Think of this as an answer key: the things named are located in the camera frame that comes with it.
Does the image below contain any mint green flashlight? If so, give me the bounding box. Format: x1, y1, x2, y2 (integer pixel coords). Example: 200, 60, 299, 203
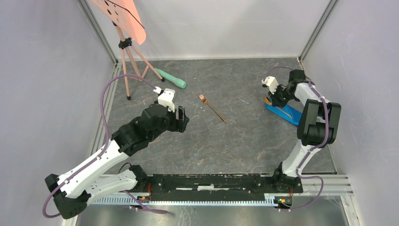
155, 68, 187, 89

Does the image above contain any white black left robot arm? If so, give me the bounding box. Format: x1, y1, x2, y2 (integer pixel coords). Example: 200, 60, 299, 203
45, 103, 189, 219

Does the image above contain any pink music stand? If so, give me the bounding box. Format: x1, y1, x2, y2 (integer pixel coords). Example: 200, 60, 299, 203
92, 0, 165, 82

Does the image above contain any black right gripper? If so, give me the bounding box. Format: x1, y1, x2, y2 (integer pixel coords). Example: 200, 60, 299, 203
268, 84, 297, 109

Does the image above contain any white cable duct strip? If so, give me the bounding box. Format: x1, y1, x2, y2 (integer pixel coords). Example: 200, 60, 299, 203
92, 194, 278, 207

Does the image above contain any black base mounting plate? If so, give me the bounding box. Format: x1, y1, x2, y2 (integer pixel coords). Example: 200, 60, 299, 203
129, 174, 303, 202

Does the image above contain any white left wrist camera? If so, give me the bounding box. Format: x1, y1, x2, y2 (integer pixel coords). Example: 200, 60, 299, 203
153, 87, 176, 113

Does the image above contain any blue cloth napkin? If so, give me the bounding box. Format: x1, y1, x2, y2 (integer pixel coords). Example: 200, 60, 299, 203
264, 103, 302, 127

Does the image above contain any gold fork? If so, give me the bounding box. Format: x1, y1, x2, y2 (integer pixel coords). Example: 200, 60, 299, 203
199, 94, 227, 123

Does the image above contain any gold spoon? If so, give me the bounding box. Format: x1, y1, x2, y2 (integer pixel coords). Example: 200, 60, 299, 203
263, 96, 272, 105

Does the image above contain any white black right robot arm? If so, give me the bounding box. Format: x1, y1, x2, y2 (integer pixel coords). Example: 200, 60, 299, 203
262, 69, 342, 192

